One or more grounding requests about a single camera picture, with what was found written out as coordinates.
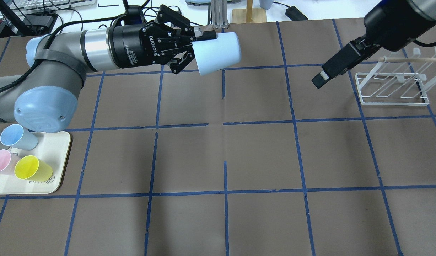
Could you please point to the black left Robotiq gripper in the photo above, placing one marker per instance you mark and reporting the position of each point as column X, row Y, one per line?
column 127, row 46

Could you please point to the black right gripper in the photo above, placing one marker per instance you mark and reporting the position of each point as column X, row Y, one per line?
column 393, row 26

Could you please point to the light blue cup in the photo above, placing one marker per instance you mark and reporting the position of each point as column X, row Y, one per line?
column 215, row 54

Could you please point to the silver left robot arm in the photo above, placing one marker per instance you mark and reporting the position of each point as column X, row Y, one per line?
column 45, row 98

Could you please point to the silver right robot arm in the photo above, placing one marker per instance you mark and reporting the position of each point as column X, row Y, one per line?
column 391, row 24

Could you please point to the blue plastic cup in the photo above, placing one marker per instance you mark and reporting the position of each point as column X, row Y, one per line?
column 16, row 136

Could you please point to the yellow plastic cup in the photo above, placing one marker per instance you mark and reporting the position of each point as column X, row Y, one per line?
column 33, row 169

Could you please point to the wooden mug tree stand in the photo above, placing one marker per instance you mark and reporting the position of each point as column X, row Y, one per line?
column 248, row 15

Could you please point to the black power adapter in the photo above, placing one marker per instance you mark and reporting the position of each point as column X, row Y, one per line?
column 294, row 14

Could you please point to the beige plastic tray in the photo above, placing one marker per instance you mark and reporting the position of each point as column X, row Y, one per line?
column 53, row 149

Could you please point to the white wire cup rack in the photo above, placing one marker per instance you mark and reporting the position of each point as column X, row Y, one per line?
column 397, row 80

